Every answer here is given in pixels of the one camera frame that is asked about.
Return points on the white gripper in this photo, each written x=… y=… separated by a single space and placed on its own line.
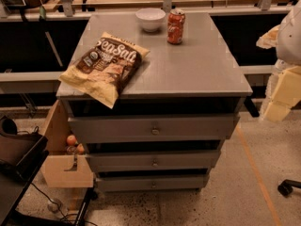
x=290 y=40

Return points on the red coke can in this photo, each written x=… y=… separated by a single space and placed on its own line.
x=175 y=25

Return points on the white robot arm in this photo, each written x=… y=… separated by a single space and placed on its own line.
x=286 y=38

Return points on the black chair base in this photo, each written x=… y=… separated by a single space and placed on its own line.
x=286 y=187

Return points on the grey drawer cabinet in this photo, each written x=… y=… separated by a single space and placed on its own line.
x=170 y=122

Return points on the white bowl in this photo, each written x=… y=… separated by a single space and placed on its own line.
x=150 y=19

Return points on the sea salt chips bag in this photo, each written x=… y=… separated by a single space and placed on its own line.
x=105 y=70

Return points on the orange fruit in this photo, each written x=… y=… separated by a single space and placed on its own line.
x=71 y=140

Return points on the wooden side bin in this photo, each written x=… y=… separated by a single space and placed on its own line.
x=61 y=167

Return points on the black cart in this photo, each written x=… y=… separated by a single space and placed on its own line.
x=21 y=156

